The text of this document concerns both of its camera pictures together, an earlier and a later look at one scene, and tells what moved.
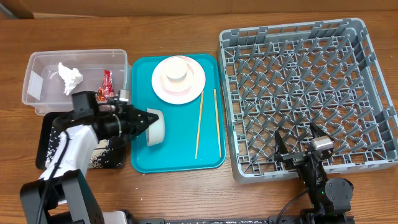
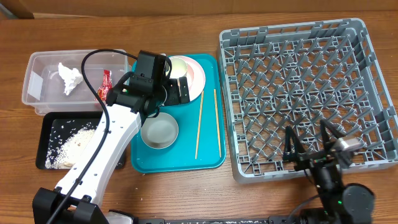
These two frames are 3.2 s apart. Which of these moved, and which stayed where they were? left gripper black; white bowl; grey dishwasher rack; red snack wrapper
Moved: white bowl; left gripper black
Stayed: grey dishwasher rack; red snack wrapper
